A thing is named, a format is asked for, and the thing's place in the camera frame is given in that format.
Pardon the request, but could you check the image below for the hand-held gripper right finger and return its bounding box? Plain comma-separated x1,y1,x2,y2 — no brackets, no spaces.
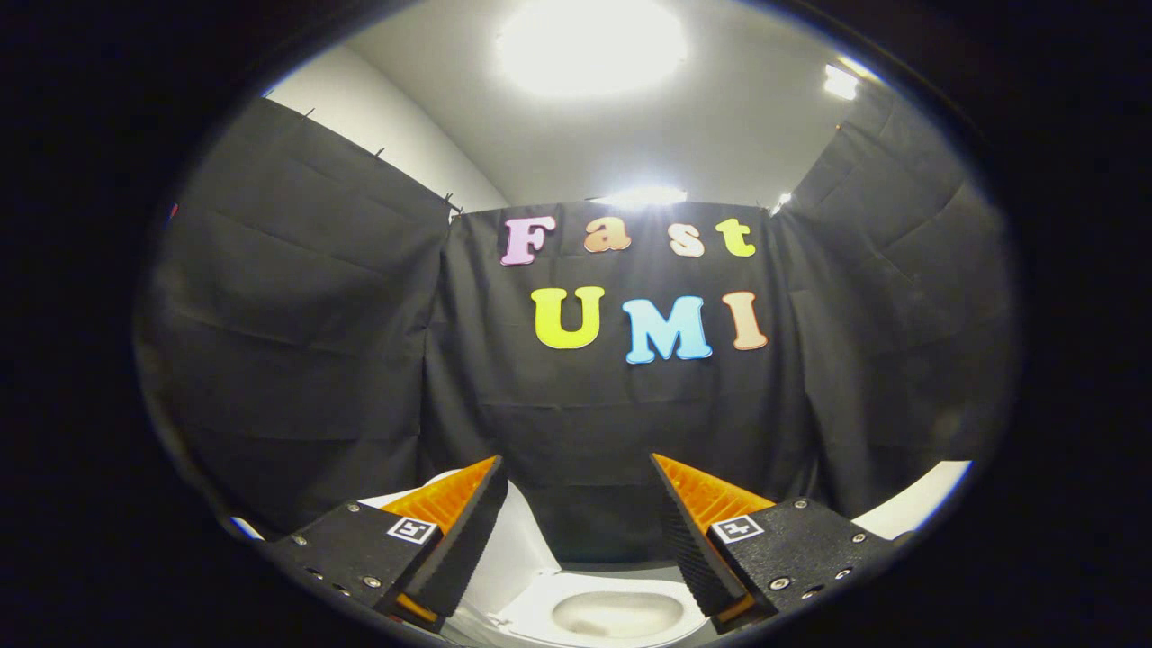
647,453,914,636

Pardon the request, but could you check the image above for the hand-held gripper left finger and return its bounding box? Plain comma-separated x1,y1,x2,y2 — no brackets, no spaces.
265,454,509,633

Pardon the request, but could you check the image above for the white toilet lid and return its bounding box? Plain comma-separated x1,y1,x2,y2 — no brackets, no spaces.
358,468,563,622

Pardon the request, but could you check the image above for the white toilet seat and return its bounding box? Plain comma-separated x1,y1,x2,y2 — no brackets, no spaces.
498,571,714,648

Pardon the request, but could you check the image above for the black backdrop cloth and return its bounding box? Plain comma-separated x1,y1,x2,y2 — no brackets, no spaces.
135,76,1022,563

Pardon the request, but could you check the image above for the white drawer cabinet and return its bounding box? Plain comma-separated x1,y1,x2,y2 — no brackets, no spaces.
850,461,973,541

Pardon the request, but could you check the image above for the long ceiling light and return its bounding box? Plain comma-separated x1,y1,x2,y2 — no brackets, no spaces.
594,186,688,208

